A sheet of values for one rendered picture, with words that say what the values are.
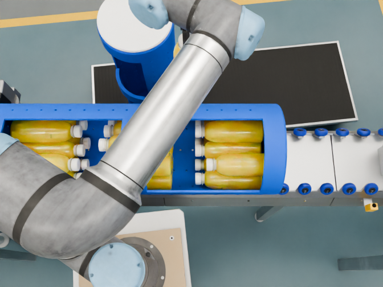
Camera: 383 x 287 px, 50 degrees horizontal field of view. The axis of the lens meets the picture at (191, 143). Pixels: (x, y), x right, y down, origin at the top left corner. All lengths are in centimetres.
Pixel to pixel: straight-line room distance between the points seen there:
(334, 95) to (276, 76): 36
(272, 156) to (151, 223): 39
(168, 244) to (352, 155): 75
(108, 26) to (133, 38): 11
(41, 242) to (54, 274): 187
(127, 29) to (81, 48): 126
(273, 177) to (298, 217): 124
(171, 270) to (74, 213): 65
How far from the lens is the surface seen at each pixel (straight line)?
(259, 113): 122
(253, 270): 235
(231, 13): 66
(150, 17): 70
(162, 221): 119
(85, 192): 56
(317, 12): 297
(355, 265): 223
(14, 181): 59
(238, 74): 246
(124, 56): 155
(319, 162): 152
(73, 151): 136
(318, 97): 250
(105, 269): 96
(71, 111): 126
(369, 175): 157
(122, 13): 160
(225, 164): 124
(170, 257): 117
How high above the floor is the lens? 233
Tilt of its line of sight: 72 degrees down
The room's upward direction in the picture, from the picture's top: straight up
